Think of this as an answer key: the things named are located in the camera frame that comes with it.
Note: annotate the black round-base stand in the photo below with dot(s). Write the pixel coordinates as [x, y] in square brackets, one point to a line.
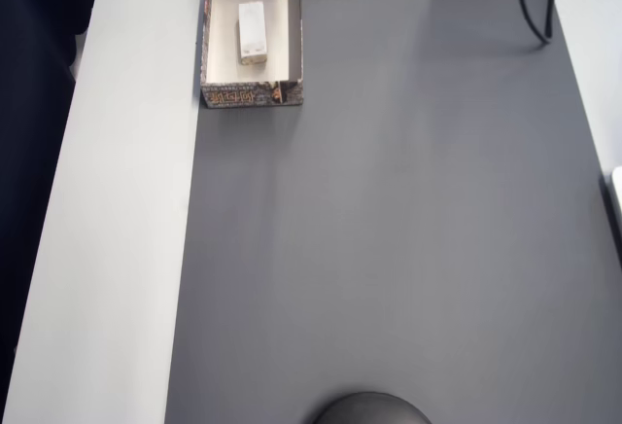
[371, 412]

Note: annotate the dark blue curtain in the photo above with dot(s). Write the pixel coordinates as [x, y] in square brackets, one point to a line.
[24, 103]

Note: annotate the small white rectangular block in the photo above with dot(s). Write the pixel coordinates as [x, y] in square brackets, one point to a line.
[252, 30]

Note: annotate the patterned open cardboard box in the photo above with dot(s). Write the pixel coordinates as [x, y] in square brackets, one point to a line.
[252, 98]

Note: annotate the grey desk mat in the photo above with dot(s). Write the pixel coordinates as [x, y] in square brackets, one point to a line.
[389, 224]

